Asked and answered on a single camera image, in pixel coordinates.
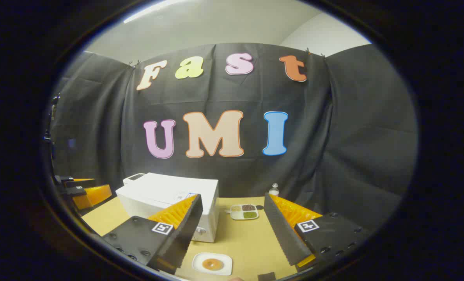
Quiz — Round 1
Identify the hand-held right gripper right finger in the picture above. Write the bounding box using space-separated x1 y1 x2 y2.
264 192 373 270

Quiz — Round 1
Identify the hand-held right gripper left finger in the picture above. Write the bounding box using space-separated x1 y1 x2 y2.
101 194 204 274

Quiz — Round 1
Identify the white microwave oven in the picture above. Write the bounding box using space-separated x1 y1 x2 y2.
116 173 220 243

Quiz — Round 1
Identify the divided white tray of beans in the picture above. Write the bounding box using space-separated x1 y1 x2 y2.
230 204 259 221

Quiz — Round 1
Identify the white square plate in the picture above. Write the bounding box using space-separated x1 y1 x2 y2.
192 252 233 276

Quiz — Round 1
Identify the white toaster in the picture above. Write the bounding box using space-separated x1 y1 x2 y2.
123 173 147 186

